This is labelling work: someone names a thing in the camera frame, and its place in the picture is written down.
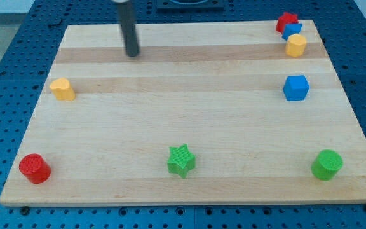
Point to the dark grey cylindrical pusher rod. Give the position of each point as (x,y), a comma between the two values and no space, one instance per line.
(126,18)

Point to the yellow heart block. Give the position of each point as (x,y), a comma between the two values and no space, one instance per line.
(62,89)

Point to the light wooden board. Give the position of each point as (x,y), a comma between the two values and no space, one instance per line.
(217,87)

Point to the green star block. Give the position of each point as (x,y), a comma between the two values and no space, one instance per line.
(181,160)

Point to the red star block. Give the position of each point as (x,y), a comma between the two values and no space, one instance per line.
(286,18)

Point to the small blue block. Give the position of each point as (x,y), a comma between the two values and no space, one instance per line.
(291,29)

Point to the yellow hexagon block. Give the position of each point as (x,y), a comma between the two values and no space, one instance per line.
(296,45)

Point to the red cylinder block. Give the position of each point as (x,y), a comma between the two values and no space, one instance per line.
(35,168)

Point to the blue hexagon block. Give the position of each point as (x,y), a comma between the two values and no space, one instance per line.
(296,88)

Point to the green cylinder block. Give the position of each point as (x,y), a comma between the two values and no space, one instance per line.
(326,165)

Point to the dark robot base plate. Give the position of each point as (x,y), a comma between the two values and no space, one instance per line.
(163,5)

